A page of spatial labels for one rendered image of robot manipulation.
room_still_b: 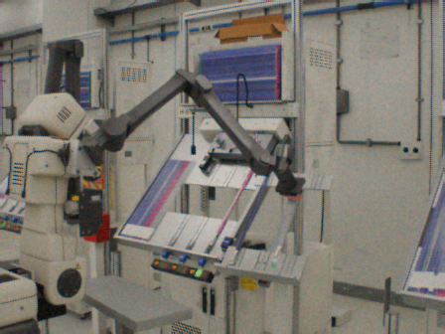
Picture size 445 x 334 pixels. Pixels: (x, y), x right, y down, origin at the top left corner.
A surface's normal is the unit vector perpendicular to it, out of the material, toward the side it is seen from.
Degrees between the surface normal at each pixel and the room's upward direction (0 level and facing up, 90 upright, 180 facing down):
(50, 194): 90
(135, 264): 90
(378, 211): 90
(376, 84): 90
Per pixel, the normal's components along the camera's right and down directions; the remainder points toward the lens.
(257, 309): -0.64, 0.05
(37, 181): 0.76, 0.04
